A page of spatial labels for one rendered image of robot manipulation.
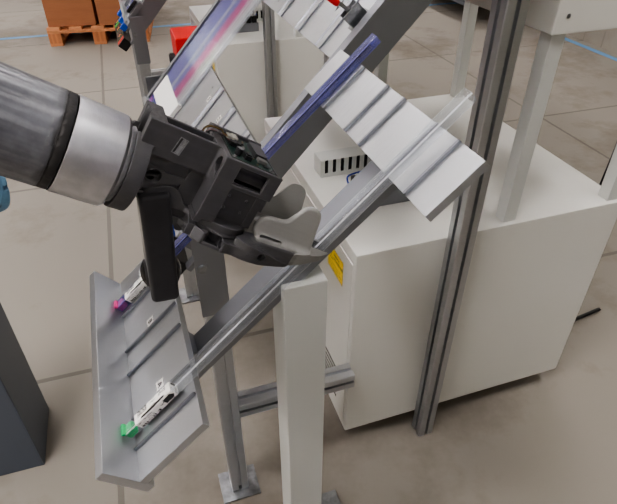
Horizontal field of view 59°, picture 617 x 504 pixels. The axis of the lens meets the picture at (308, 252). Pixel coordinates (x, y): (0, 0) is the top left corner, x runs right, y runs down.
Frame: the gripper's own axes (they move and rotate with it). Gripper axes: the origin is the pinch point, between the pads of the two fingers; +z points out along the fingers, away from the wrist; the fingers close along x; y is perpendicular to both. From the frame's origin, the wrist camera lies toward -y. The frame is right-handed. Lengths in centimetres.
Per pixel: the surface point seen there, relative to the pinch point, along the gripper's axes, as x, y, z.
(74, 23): 435, -88, 8
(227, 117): 56, -6, 7
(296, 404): 7.9, -28.4, 19.4
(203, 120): 65, -11, 7
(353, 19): 37.6, 20.7, 10.6
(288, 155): 34.6, -1.5, 11.2
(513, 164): 37, 15, 56
